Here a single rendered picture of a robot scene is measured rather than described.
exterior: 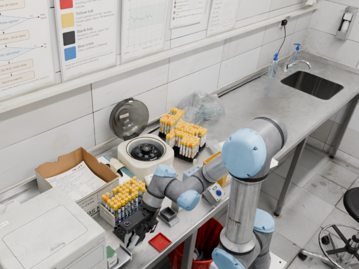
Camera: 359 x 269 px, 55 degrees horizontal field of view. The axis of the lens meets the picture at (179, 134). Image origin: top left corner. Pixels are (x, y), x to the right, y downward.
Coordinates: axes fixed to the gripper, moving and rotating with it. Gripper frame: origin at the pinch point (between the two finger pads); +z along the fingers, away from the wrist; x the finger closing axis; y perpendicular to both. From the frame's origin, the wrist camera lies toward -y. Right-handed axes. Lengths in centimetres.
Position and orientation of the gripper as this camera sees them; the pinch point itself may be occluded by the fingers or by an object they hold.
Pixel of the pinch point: (126, 248)
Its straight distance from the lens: 139.6
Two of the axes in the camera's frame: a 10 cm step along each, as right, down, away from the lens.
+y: 5.4, 0.9, 8.3
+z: -4.1, 8.9, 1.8
